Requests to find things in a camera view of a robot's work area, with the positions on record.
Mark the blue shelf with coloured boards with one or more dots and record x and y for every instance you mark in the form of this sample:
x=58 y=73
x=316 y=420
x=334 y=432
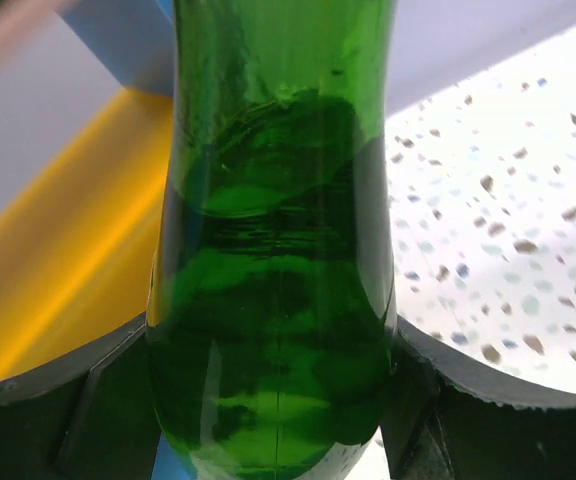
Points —
x=76 y=247

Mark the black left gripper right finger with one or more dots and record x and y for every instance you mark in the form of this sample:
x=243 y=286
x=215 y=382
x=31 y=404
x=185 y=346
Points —
x=485 y=423

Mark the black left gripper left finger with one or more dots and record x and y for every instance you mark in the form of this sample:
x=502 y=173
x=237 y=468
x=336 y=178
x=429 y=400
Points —
x=85 y=415

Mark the green glass bottle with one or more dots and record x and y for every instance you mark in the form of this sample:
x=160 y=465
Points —
x=271 y=313

